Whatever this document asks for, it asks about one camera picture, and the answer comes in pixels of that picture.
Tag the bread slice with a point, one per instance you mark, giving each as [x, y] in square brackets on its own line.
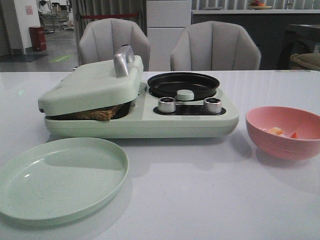
[99, 114]

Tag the green breakfast maker lid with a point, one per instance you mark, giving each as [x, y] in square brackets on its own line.
[96, 85]

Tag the cooked shrimp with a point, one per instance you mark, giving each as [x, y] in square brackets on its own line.
[279, 132]

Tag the pink plastic bowl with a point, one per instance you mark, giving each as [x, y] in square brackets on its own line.
[305, 124]

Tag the green breakfast maker base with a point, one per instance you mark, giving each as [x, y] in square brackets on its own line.
[142, 122]

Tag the left silver control knob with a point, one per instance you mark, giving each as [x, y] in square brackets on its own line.
[166, 105]

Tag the silver control knob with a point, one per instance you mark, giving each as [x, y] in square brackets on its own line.
[212, 105]
[166, 105]

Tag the black round frying pan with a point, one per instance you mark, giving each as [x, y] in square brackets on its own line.
[168, 84]

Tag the right silver control knob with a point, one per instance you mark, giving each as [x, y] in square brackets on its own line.
[212, 105]

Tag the right grey upholstered chair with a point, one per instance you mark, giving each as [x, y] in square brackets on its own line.
[215, 46]

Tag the grey upholstered chair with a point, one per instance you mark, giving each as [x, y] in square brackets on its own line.
[215, 46]
[102, 38]

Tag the left grey upholstered chair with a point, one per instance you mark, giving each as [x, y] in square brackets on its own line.
[102, 38]

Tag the white cabinet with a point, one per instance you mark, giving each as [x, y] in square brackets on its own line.
[165, 20]

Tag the red barrier belt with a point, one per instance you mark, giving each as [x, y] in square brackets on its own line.
[107, 16]

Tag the green plastic plate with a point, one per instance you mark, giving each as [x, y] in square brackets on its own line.
[61, 181]

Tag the grey counter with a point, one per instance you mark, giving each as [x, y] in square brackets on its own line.
[266, 28]

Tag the red trash bin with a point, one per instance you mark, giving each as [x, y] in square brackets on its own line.
[37, 37]

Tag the fruit plate on counter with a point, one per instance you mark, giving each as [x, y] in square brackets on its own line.
[258, 5]

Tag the beige cushion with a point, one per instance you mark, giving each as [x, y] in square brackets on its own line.
[310, 61]

